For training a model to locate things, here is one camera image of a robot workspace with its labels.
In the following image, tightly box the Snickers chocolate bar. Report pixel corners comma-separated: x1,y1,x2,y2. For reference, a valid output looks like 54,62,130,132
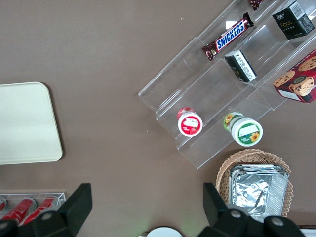
201,12,255,61
249,0,266,11

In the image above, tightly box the cream rectangular tray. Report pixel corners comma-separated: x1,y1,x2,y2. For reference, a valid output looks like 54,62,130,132
0,81,63,165

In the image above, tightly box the red lid yogurt cup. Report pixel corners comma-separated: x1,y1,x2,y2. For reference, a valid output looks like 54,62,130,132
177,106,204,137

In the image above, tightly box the clear acrylic bottle rack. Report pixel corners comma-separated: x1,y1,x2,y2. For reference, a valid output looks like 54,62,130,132
0,192,67,224

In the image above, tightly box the small black carton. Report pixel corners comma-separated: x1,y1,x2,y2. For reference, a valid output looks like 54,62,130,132
224,49,258,83
272,0,316,40

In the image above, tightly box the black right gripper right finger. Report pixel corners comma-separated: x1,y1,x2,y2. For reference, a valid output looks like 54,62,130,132
197,182,250,237

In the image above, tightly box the green lid yogurt cup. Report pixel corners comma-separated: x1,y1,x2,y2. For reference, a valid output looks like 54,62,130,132
223,112,264,147

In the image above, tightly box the red chocolate cookie box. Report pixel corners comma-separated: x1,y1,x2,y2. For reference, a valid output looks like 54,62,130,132
272,49,316,105

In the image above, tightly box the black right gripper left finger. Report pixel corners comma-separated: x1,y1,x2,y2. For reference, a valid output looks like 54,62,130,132
17,183,93,237

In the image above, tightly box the clear acrylic stepped shelf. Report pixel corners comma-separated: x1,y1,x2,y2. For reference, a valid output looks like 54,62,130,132
137,0,316,170

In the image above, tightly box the tan wicker basket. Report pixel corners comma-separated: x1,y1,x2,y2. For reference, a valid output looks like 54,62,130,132
215,148,295,224

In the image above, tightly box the aluminium foil tray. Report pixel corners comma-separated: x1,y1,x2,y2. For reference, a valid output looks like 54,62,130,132
228,164,290,223

